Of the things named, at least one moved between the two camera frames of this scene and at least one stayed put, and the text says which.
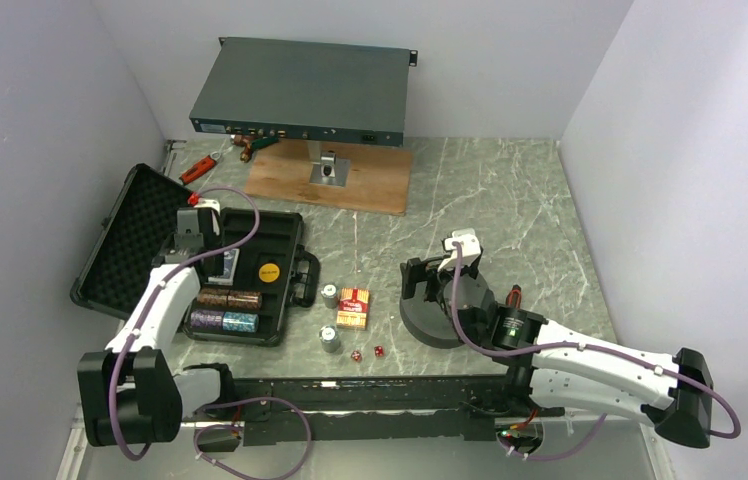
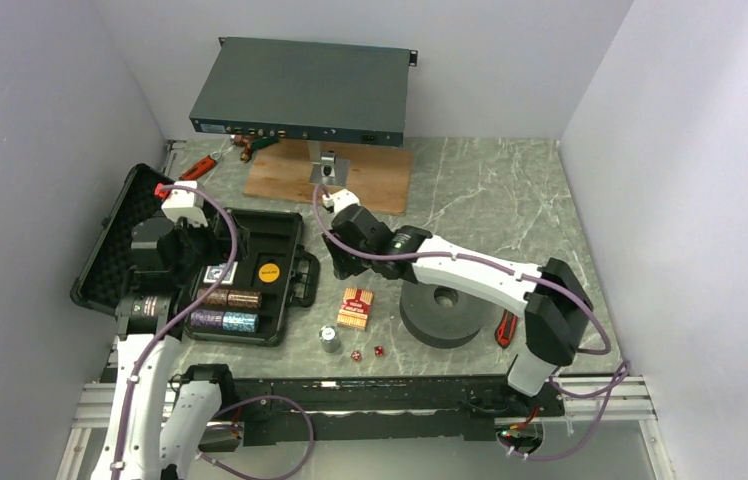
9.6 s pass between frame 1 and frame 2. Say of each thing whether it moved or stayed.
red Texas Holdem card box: stayed
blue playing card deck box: stayed
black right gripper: moved
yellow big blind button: stayed
